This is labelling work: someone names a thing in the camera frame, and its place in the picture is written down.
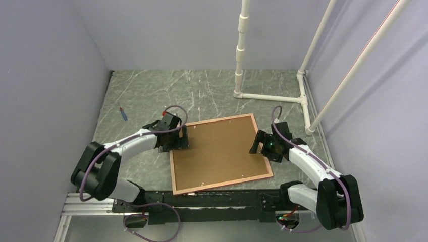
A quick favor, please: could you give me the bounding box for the aluminium extrusion rail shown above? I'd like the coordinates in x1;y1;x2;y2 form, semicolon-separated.
55;193;365;241

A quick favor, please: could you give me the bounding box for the brown backing board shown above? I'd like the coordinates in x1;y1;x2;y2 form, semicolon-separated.
172;116;271;192

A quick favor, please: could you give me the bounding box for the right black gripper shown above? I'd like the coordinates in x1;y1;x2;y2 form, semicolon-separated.
249;130;282;163

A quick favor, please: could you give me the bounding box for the wooden picture frame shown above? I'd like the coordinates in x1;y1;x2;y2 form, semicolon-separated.
169;113;274;196

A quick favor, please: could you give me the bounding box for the small blue red screwdriver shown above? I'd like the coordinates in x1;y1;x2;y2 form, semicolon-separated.
119;107;128;121

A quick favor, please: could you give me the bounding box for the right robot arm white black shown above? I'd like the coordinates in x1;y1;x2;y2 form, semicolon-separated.
249;122;364;230

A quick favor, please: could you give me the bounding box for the white pvc pipe stand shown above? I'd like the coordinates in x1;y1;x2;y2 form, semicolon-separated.
233;0;409;136

